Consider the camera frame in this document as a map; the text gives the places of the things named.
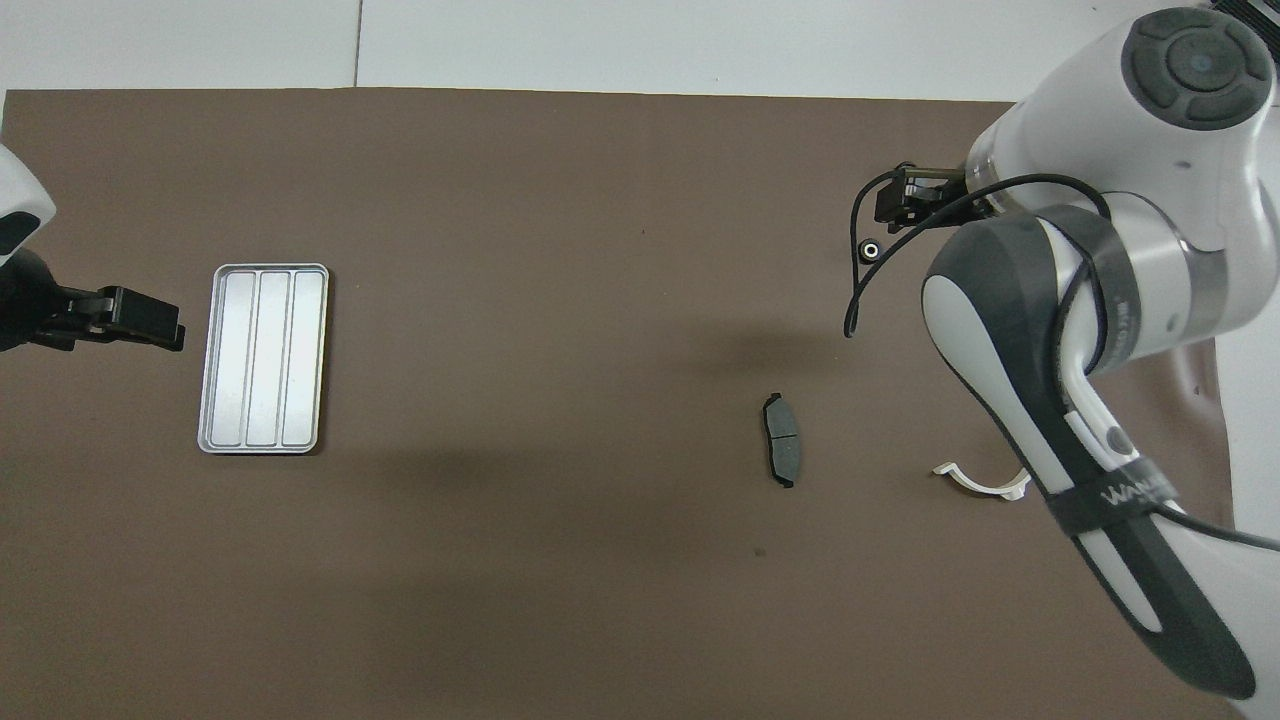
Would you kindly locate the brown paper mat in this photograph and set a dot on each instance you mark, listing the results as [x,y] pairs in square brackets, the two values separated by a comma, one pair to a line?
[500,200]

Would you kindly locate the dark grey brake pad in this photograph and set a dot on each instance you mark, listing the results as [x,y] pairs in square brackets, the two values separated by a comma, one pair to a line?
[783,445]

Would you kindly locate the white curved plastic bracket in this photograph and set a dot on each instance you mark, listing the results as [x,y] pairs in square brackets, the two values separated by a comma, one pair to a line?
[1010,492]

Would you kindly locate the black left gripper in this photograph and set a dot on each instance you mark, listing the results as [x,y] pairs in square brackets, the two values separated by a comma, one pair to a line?
[30,305]

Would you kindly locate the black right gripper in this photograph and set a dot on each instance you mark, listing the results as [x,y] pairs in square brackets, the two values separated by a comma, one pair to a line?
[945,198]

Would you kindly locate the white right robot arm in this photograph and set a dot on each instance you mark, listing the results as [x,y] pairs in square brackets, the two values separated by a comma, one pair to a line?
[1100,100]

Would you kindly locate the silver metal tray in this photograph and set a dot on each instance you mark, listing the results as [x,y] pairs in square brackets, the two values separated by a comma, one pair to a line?
[265,360]

